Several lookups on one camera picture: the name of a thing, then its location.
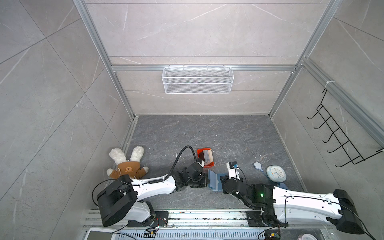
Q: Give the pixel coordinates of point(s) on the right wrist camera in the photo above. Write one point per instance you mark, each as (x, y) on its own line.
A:
(233, 170)

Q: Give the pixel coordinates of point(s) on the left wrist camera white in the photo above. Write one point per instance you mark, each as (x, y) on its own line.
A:
(201, 162)

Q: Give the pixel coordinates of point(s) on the aluminium frame rails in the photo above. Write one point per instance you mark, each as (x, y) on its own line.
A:
(372, 127)

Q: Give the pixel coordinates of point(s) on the round mint alarm clock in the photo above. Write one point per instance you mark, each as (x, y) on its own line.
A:
(276, 174)

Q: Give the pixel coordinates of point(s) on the white plush bunny toy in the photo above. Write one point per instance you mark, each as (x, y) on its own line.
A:
(131, 167)

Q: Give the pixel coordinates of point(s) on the white wire mesh basket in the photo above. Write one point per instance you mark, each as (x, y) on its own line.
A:
(197, 80)

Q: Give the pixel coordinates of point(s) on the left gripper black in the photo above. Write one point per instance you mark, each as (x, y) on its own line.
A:
(205, 182)

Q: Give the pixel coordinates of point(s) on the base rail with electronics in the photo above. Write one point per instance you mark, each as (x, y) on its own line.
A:
(219, 224)

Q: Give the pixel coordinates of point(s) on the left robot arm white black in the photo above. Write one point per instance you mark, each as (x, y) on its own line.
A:
(124, 197)

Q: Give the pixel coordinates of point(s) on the blue leather card holder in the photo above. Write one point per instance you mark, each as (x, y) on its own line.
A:
(215, 181)

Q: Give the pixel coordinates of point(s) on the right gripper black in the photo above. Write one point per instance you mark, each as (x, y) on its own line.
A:
(225, 180)

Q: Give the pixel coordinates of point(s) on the black wire hook rack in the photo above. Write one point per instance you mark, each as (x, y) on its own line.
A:
(345, 144)

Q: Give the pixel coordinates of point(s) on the white tablet device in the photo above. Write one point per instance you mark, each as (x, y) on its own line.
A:
(96, 233)

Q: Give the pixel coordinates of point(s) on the red plastic tray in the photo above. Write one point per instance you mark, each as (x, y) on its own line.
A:
(200, 155)

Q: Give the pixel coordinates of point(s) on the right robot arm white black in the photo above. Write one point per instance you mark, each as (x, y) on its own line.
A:
(276, 207)

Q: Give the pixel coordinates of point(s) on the blue toy figure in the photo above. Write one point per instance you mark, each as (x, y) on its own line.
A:
(258, 166)

